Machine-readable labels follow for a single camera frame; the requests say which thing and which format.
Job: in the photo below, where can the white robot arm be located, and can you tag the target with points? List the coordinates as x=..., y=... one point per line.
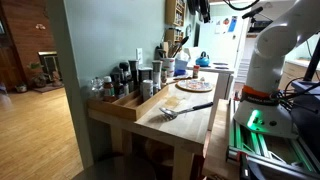
x=259, y=110

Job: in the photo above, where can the wooden spice tray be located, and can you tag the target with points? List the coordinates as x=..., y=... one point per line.
x=131, y=107

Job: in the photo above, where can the red lid spice jar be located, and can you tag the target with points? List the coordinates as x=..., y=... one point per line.
x=195, y=71

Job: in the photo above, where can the steel pepper grinder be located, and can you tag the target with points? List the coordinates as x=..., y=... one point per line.
x=157, y=65

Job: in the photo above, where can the white utensil crock red peppers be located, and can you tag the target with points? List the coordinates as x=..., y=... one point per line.
x=169, y=65

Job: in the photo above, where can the colourful painted ceramic plate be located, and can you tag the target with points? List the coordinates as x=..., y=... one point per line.
x=195, y=85

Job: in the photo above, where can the wooden butcher block table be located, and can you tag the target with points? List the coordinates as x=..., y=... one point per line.
x=186, y=133

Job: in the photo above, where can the blue tissue box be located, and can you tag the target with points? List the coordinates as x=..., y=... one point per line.
x=181, y=61

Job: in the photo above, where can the blue kettle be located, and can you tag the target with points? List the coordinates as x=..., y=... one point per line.
x=203, y=60

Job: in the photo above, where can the clear glass shaker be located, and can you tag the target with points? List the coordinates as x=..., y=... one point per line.
x=96, y=87

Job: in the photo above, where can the slotted metal spoon black handle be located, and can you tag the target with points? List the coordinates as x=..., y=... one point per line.
x=173, y=114

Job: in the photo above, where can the wall wooden spice rack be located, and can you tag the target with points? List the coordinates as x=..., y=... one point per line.
x=174, y=19

